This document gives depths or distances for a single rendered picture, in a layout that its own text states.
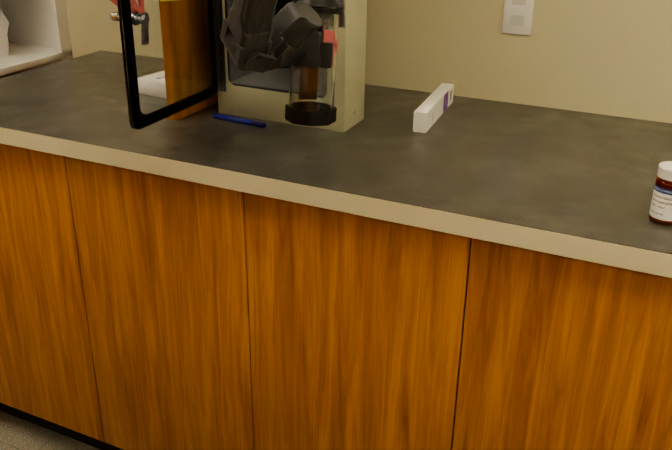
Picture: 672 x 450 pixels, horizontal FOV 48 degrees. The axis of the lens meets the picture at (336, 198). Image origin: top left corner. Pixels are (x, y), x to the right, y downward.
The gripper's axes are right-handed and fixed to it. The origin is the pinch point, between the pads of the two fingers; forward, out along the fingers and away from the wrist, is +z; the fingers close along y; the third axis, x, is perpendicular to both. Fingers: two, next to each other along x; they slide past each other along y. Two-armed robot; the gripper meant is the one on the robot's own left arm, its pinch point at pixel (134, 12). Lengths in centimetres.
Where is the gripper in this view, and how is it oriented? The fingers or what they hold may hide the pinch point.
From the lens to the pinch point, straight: 155.7
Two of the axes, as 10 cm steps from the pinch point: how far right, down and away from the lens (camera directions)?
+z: 3.6, 9.1, 2.1
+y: -8.1, 1.9, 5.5
